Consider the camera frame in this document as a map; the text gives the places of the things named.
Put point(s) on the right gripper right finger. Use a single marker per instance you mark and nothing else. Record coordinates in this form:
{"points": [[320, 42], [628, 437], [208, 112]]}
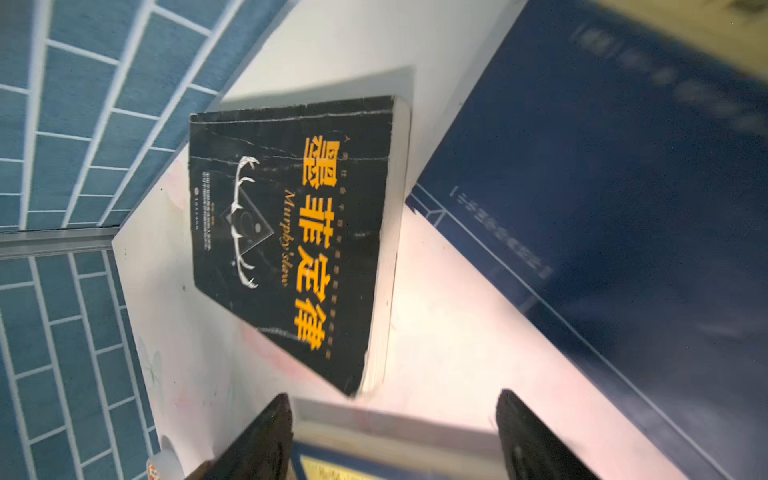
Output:
{"points": [[530, 449]]}

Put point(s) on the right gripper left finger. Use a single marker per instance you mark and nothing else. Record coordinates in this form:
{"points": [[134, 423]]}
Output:
{"points": [[263, 449]]}

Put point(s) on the dark blue book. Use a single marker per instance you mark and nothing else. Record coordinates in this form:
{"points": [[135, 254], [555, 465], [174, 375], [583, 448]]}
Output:
{"points": [[339, 442], [608, 175]]}

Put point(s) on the black book orange title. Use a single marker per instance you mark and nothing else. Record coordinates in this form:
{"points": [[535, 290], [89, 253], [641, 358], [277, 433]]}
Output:
{"points": [[295, 226]]}

